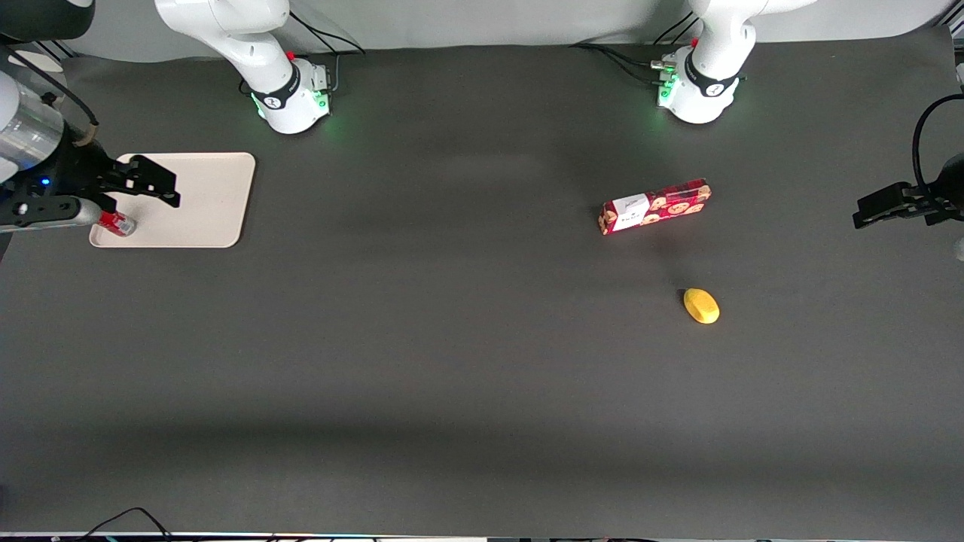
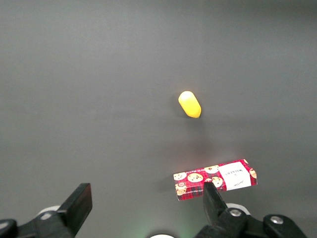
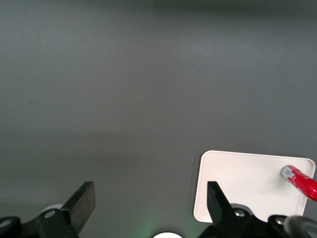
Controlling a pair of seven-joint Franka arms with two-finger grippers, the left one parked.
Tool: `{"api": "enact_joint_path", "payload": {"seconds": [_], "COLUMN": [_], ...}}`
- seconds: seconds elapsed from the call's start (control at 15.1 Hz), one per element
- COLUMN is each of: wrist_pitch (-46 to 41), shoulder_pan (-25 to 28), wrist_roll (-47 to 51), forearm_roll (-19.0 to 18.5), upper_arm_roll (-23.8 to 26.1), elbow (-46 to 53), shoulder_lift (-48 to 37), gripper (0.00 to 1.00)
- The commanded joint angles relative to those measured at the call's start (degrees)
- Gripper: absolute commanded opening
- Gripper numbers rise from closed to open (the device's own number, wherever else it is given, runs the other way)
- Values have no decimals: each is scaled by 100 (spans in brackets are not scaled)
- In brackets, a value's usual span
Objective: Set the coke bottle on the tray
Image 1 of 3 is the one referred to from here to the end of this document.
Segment black right arm base cable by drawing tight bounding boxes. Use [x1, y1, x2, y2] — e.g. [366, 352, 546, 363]
[289, 9, 368, 95]

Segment yellow toy lemon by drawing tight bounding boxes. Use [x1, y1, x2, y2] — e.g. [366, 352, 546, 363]
[682, 288, 721, 325]

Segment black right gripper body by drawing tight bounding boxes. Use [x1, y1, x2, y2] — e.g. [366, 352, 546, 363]
[0, 142, 116, 209]

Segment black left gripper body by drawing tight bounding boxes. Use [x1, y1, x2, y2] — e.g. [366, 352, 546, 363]
[932, 153, 964, 221]

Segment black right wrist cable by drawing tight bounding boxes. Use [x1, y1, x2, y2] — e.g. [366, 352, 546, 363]
[0, 44, 101, 147]

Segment black left arm base cables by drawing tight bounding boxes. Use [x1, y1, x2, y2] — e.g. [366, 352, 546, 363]
[570, 11, 703, 88]

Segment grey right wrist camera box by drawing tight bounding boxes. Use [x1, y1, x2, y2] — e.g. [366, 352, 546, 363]
[0, 196, 104, 235]

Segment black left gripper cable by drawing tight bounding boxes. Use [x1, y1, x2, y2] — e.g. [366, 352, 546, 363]
[911, 93, 964, 193]

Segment black cable at table edge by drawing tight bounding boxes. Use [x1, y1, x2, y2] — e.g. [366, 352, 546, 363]
[75, 507, 175, 542]

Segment red tartan cookie box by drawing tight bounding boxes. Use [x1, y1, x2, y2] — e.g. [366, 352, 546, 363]
[598, 178, 712, 236]

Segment white flat object off table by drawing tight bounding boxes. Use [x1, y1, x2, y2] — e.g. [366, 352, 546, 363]
[17, 50, 66, 75]

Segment beige plastic tray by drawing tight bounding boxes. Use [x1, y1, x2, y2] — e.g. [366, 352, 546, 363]
[89, 153, 257, 249]

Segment red coke bottle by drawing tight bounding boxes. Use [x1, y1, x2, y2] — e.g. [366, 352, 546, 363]
[96, 210, 138, 239]

